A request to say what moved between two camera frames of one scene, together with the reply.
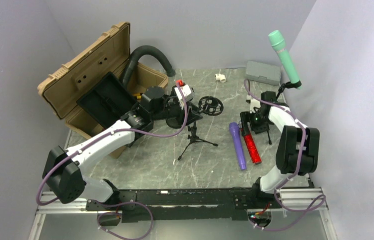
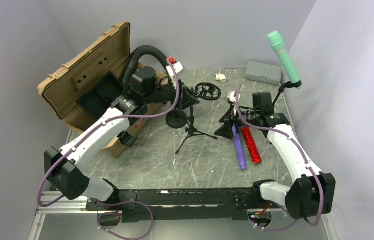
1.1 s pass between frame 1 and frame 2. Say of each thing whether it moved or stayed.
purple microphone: stayed
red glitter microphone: stayed
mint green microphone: stayed
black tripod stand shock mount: moved
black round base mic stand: stayed
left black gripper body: moved
